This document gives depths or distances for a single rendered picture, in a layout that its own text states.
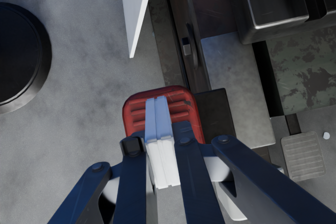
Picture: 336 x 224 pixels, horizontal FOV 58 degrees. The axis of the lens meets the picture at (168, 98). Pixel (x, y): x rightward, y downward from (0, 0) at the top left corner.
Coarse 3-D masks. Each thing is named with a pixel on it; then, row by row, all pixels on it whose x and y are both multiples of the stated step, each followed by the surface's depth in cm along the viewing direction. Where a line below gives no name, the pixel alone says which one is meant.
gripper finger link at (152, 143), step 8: (152, 104) 21; (152, 112) 19; (152, 120) 18; (152, 128) 17; (152, 136) 16; (152, 144) 16; (152, 152) 16; (160, 152) 16; (152, 160) 16; (160, 160) 16; (152, 168) 16; (160, 168) 16; (160, 176) 16; (160, 184) 16; (168, 184) 16
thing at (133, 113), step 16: (144, 96) 24; (176, 96) 24; (192, 96) 24; (128, 112) 24; (144, 112) 24; (176, 112) 24; (192, 112) 24; (128, 128) 24; (144, 128) 24; (192, 128) 24
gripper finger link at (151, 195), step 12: (120, 144) 15; (132, 144) 15; (132, 156) 15; (144, 156) 15; (132, 168) 14; (144, 168) 14; (120, 180) 13; (132, 180) 13; (144, 180) 13; (120, 192) 12; (132, 192) 12; (144, 192) 12; (120, 204) 12; (132, 204) 11; (144, 204) 11; (156, 204) 15; (120, 216) 11; (132, 216) 11; (144, 216) 11; (156, 216) 14
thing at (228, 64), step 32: (160, 0) 101; (192, 0) 39; (224, 0) 39; (160, 32) 100; (192, 32) 51; (224, 32) 39; (192, 64) 51; (224, 64) 36; (256, 64) 36; (256, 96) 35; (256, 128) 35
